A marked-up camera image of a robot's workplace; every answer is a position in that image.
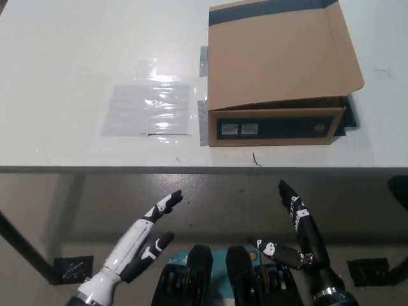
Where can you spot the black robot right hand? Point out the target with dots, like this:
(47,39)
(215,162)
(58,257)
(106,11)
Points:
(309,236)

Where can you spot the brown cardboard box with lid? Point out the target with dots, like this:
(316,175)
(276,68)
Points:
(274,63)

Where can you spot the clear plastic covered paper sheet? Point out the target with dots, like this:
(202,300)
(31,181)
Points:
(150,108)

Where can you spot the black metal table leg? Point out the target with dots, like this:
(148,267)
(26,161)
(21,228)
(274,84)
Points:
(28,248)

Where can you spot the black floor tape patch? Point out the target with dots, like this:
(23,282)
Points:
(366,271)
(75,271)

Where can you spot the short gray tape strip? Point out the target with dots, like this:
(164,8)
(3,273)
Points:
(204,62)

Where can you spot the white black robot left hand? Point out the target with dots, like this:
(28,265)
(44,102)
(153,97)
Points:
(134,242)

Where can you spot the black teal robot torso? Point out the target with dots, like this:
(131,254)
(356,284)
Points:
(204,277)

